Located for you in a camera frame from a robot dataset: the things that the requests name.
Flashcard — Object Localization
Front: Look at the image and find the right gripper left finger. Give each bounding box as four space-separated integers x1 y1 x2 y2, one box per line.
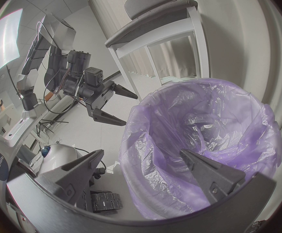
35 149 104 205

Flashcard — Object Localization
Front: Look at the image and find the white trash bin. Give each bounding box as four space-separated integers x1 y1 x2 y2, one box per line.
120 86 281 220

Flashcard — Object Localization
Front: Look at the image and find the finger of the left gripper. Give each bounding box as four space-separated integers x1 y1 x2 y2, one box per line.
92 106 127 127
113 83 139 100

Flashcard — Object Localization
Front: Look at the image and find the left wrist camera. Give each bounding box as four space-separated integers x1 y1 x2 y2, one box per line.
83 67 104 89

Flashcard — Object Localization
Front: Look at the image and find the purple plastic bag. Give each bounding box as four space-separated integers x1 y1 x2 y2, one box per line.
118 78 282 220

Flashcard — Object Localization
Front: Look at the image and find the white chair with grey cushions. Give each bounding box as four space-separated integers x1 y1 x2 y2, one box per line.
104 0 210 92

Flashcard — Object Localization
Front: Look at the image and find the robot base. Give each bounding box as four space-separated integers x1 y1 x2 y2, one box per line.
0 99 124 233

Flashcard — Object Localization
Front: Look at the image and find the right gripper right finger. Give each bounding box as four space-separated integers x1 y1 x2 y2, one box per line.
180 149 247 205

